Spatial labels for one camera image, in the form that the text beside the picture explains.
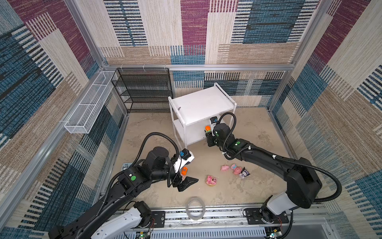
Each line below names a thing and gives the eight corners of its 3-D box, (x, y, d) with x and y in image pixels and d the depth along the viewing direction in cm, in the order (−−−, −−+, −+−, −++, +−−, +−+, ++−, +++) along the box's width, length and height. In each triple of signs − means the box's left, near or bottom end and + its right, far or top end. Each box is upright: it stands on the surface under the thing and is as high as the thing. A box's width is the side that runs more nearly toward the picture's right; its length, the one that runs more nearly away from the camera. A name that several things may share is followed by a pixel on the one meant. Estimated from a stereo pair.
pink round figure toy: (235, 176, 89) (236, 174, 87) (229, 166, 92) (230, 164, 90) (242, 173, 90) (243, 171, 88) (236, 163, 93) (237, 161, 91)
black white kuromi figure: (242, 180, 87) (243, 178, 85) (236, 173, 90) (237, 171, 87) (248, 175, 89) (250, 173, 86) (243, 168, 91) (244, 166, 89)
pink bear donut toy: (205, 185, 85) (205, 184, 83) (204, 176, 88) (205, 175, 86) (216, 185, 85) (217, 184, 83) (215, 176, 88) (216, 175, 86)
